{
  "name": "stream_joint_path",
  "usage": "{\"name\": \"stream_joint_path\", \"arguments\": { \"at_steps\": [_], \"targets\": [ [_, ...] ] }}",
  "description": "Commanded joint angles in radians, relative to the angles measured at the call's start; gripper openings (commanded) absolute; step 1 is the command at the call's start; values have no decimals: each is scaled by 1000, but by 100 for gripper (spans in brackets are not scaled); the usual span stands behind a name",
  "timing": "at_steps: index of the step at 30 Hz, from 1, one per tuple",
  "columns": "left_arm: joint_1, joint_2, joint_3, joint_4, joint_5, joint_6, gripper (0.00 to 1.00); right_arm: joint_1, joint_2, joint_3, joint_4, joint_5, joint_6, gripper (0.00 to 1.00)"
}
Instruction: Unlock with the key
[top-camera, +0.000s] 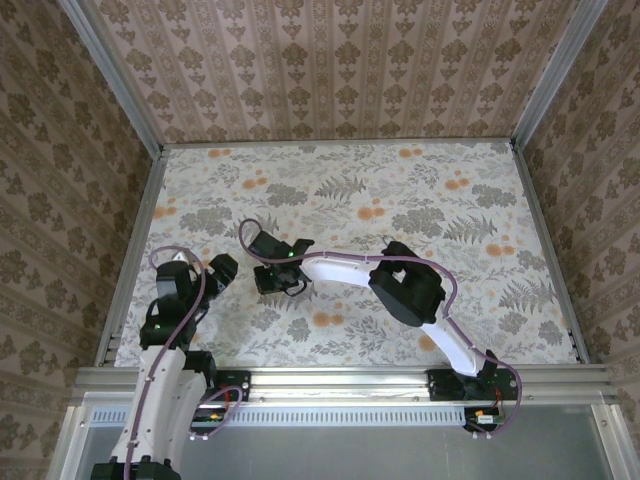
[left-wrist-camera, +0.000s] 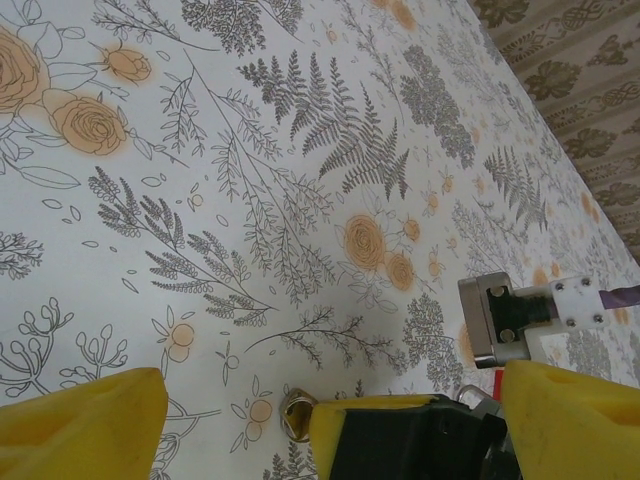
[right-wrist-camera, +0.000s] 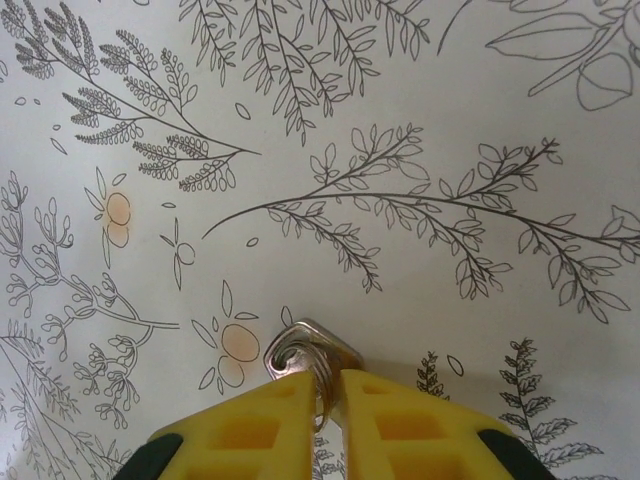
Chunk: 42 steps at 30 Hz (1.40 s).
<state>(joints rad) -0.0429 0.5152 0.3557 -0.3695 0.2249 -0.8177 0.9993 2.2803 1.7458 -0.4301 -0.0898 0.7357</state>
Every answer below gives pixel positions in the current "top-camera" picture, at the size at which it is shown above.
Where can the aluminium frame post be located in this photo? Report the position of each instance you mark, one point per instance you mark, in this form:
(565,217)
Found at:
(116,75)
(553,75)

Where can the aluminium table end rail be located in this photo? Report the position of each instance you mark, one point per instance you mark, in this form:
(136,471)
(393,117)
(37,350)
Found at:
(340,143)

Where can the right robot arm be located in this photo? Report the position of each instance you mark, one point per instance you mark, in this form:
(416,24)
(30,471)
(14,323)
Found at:
(405,290)

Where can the black electronics box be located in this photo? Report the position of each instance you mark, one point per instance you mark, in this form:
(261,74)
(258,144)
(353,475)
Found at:
(485,422)
(215,416)

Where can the aluminium table side rail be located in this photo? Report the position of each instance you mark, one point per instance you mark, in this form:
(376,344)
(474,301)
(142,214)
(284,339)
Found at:
(135,250)

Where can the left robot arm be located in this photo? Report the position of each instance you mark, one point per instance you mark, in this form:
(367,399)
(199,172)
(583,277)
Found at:
(160,390)

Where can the aluminium mounting rail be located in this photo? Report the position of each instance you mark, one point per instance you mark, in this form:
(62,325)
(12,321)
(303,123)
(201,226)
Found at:
(340,385)

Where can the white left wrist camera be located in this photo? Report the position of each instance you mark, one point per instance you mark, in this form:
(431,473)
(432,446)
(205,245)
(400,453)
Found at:
(180,257)

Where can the floral table cover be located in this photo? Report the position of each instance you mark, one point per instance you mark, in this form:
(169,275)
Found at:
(325,175)

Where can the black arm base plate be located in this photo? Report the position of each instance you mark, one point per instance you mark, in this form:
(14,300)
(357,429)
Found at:
(242,385)
(442,385)

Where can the grey metal shelf plate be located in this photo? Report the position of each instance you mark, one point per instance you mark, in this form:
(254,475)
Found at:
(325,455)

